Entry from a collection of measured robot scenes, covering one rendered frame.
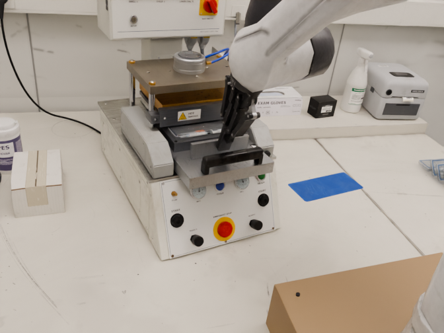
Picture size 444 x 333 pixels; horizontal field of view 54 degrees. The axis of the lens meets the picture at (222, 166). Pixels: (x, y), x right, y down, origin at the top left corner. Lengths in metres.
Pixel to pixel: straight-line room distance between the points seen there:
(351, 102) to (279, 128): 0.37
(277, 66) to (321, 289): 0.45
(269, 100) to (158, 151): 0.76
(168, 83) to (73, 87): 0.76
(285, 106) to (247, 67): 1.05
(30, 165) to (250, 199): 0.59
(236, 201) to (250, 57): 0.52
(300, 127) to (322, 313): 0.93
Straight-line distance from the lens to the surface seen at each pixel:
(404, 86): 1.86
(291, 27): 0.63
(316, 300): 0.88
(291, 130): 1.64
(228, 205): 1.10
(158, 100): 1.08
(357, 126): 1.77
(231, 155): 0.97
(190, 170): 0.98
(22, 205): 1.21
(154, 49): 1.27
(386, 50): 2.11
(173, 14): 1.23
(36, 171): 1.24
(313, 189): 1.39
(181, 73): 1.11
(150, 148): 1.01
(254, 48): 0.67
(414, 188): 1.55
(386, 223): 1.34
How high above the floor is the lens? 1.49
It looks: 31 degrees down
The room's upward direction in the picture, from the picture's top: 6 degrees clockwise
